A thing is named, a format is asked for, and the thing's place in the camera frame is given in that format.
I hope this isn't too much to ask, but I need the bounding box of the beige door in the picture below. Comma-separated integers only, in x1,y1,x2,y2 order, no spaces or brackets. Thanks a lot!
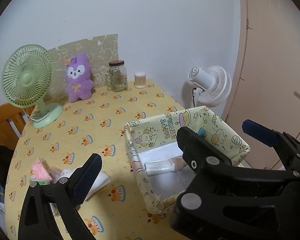
222,0,300,170

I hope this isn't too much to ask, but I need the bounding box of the black garment on chair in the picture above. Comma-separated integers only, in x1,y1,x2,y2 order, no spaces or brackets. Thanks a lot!
0,145,14,189

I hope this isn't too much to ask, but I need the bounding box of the white folded cloth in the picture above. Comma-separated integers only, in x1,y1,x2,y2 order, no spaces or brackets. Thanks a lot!
50,166,113,202

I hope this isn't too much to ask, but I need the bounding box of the yellow cartoon storage box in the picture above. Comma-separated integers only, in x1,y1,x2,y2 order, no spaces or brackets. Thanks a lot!
125,106,250,215

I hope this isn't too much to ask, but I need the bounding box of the wooden chair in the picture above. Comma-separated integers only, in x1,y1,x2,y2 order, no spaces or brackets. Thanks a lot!
0,103,34,150

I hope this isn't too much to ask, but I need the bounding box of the yellow patterned tablecloth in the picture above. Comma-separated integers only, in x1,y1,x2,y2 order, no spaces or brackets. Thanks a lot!
5,81,182,239

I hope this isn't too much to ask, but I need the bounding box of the white standing fan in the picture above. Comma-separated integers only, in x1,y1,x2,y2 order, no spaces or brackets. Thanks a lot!
188,66,232,107

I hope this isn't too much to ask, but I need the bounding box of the purple plush bunny toy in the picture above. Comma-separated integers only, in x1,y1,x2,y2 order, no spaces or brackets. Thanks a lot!
65,54,94,102

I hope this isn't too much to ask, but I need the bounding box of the green desk fan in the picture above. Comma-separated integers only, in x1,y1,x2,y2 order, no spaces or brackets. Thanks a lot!
2,44,63,128

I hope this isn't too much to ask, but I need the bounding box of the cotton swab container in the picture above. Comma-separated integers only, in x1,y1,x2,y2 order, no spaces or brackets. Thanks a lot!
134,72,146,89

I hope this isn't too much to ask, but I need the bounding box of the glass jar with lid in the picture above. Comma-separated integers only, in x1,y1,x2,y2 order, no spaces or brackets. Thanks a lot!
105,60,128,92

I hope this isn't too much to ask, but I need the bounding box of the beige cartoon board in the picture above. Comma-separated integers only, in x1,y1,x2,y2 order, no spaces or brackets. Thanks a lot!
44,34,119,101

